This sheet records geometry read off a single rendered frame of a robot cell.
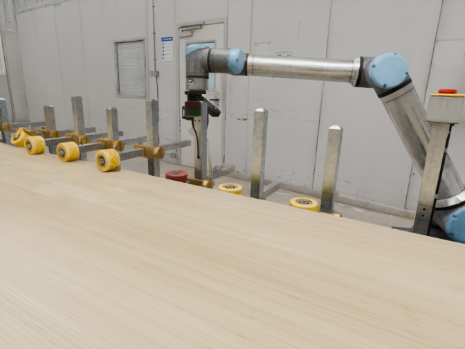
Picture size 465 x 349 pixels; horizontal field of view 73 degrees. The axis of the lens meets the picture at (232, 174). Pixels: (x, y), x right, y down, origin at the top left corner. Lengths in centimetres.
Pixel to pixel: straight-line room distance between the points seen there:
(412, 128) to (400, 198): 245
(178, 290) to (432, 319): 38
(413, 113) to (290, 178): 291
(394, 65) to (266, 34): 306
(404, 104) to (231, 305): 94
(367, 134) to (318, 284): 312
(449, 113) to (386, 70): 34
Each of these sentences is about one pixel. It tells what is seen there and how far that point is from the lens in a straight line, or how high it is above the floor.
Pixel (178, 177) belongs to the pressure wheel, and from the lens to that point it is 116.
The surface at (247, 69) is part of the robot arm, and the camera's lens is 137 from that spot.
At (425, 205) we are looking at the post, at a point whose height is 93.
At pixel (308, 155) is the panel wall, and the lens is 388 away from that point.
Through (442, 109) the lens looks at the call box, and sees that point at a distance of 94.
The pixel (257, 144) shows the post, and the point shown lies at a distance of 108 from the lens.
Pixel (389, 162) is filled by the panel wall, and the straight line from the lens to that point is 362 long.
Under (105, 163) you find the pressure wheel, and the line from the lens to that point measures 127.
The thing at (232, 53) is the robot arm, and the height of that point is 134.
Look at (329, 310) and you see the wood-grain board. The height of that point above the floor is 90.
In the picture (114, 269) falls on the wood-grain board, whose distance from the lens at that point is 62.
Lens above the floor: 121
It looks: 15 degrees down
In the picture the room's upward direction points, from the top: 2 degrees clockwise
